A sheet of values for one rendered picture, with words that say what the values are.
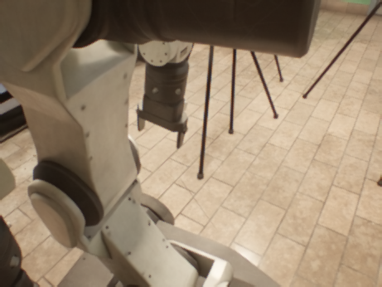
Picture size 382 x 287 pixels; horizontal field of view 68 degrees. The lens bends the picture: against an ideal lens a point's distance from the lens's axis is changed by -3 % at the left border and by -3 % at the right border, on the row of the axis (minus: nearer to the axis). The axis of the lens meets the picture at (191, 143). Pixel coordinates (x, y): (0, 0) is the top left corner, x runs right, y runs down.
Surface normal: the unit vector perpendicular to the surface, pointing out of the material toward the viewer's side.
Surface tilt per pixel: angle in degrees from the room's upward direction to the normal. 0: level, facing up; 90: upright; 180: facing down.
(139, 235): 60
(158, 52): 90
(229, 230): 0
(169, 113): 90
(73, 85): 35
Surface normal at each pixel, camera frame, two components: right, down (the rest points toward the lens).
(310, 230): -0.04, -0.77
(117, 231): 0.77, -0.18
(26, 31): -0.42, 0.58
